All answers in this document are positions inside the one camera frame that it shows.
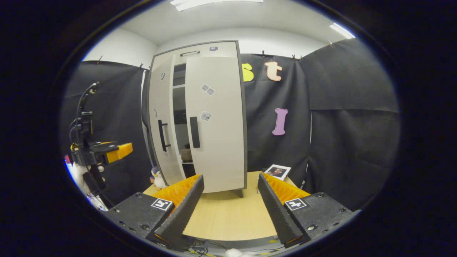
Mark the white portrait cover book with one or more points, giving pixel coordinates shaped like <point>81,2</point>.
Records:
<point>277,172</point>

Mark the penguin plush toy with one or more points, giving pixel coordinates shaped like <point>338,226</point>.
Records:
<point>157,178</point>

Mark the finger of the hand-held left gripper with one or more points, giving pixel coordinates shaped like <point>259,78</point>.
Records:
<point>119,151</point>

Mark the brown plush shoe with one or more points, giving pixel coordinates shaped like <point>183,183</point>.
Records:
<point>186,155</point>

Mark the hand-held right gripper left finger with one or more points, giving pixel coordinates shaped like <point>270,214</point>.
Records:
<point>184,214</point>

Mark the white shoe cabinet door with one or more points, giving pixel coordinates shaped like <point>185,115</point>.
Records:
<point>217,142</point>
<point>157,100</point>

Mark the white cabinet drawer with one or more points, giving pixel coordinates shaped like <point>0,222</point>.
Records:
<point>228,50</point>

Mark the black backdrop cloth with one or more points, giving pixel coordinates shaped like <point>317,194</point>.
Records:
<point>339,125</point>

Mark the white shoe cabinet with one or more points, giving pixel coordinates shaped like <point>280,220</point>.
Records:
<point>178,96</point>

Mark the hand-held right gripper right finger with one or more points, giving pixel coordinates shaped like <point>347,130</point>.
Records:
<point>276,210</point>

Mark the ceiling light panel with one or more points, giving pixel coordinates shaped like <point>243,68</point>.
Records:
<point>342,30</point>
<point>214,3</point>

